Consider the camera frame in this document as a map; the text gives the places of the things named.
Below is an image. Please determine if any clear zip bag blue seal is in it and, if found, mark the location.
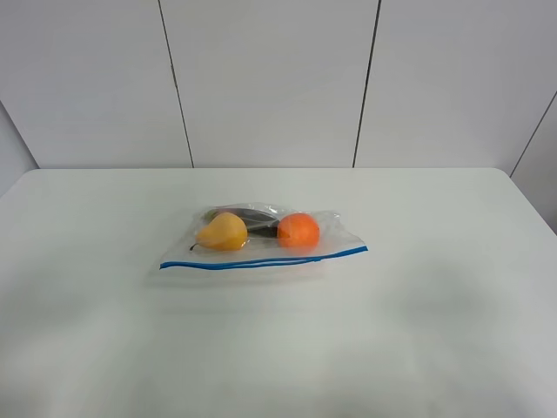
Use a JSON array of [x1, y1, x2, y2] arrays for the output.
[[149, 203, 368, 287]]

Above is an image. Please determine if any dark purple eggplant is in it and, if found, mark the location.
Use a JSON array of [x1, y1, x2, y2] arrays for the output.
[[203, 207, 279, 239]]

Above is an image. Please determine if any orange fruit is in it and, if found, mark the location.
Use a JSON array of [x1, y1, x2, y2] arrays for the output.
[[277, 212, 320, 251]]

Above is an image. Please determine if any yellow pear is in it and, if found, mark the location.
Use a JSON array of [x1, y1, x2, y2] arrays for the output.
[[190, 212, 248, 252]]

